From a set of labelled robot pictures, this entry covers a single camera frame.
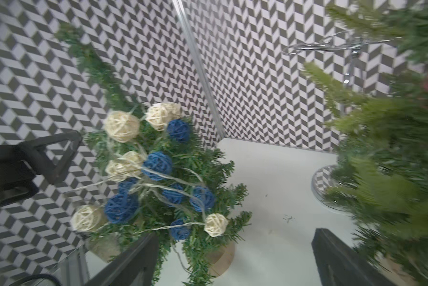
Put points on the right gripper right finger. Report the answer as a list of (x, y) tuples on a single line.
[(339, 265)]

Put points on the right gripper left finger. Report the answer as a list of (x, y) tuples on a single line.
[(133, 267)]

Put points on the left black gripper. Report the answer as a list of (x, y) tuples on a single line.
[(50, 157)]

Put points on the rattan ball string light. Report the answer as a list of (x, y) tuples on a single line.
[(167, 181)]

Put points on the dark green christmas tree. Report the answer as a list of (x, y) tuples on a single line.
[(197, 252)]

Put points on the light green fern tree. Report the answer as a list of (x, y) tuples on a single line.
[(382, 171)]

